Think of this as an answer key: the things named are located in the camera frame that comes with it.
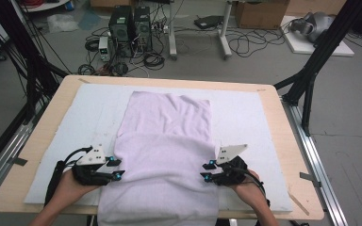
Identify thin wooden strip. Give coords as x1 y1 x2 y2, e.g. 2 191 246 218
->
288 191 311 217

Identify black flat device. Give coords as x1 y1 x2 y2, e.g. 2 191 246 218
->
193 14 224 30

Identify black metal frame stand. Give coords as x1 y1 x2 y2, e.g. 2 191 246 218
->
272 0 362 137
0 0 71 124

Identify person's left hand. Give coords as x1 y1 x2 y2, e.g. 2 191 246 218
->
54 169 102 206

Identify pink towel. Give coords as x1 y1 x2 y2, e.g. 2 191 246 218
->
97 90 220 226

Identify slim black computer tower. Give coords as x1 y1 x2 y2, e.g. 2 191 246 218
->
133 6 154 53

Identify black tape piece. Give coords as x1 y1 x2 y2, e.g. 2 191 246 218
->
10 156 29 167

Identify aluminium rail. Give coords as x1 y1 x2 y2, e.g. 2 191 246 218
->
0 121 36 206
282 99 350 226

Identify grey tape piece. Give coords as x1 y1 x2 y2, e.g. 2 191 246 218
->
299 171 322 189

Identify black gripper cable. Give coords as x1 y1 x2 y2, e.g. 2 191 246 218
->
230 167 272 208
43 145 93 206

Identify person's right hand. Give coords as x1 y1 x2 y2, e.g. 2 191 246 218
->
229 169 271 210

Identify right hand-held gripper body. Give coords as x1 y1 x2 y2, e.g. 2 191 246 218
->
215 143 250 186

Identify brown cardboard box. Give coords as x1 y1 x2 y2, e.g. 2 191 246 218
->
235 0 290 30

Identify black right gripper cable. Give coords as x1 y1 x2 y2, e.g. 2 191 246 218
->
230 167 272 208

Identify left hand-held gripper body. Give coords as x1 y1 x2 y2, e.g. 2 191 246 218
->
72 144 115 186

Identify tangled black floor cables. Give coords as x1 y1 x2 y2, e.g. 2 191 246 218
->
225 27 285 59

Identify white floor board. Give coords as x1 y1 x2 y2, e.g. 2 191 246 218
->
279 15 355 57

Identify white foam mat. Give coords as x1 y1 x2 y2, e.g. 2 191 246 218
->
23 83 294 213

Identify coiled black cable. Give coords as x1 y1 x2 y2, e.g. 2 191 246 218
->
142 51 166 72

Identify large black computer tower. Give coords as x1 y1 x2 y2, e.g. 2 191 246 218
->
107 5 135 58

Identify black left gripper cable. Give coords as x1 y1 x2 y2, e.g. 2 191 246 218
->
43 145 93 206

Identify white desk leg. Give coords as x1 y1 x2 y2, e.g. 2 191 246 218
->
168 0 179 60
218 0 234 60

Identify grey headset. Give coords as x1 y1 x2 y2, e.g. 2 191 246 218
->
289 11 336 43

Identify clear plastic bag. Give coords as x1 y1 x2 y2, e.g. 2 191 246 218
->
46 13 80 34

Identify white power supply unit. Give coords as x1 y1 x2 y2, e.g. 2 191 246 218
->
98 36 111 62

